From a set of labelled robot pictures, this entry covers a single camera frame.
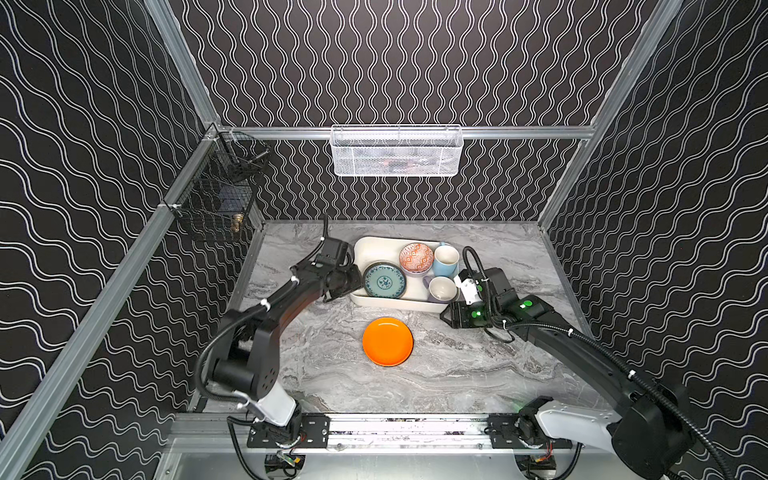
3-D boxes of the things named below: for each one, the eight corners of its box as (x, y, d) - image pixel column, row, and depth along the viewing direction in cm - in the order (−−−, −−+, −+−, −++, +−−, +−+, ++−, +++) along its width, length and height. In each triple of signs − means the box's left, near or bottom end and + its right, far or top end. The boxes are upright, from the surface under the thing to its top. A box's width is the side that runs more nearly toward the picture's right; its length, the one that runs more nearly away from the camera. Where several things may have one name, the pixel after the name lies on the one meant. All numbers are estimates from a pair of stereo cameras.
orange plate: (361, 366, 87) (361, 363, 85) (364, 321, 96) (363, 317, 95) (415, 366, 87) (415, 363, 85) (412, 321, 96) (412, 317, 94)
